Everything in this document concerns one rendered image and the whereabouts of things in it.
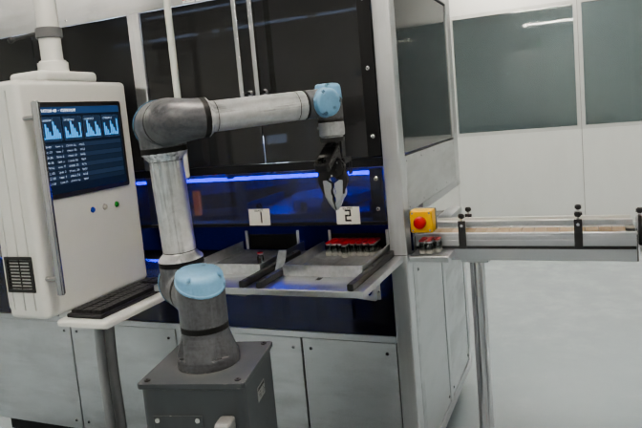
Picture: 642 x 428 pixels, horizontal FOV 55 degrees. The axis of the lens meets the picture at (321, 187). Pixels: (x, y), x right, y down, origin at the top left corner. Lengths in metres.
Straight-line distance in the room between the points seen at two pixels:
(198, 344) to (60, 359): 1.57
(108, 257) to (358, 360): 0.95
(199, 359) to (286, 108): 0.64
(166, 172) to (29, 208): 0.64
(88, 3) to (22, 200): 0.89
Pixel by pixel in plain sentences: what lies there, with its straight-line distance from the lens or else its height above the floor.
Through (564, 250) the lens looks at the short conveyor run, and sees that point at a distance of 2.09.
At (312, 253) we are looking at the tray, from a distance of 2.13.
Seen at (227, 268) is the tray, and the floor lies 0.90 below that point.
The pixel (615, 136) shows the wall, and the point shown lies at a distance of 6.55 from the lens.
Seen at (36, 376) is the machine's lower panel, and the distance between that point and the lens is 3.18.
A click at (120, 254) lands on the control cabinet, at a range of 2.38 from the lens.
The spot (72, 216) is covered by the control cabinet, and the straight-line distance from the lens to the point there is 2.20.
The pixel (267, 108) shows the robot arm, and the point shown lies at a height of 1.39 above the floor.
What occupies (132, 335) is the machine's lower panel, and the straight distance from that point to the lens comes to 2.72.
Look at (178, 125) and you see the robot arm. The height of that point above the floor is 1.37.
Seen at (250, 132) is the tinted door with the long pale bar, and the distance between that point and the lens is 2.22.
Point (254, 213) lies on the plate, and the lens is 2.24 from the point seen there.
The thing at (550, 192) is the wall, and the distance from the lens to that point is 6.60.
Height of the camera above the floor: 1.36
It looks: 6 degrees down
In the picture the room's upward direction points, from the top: 5 degrees counter-clockwise
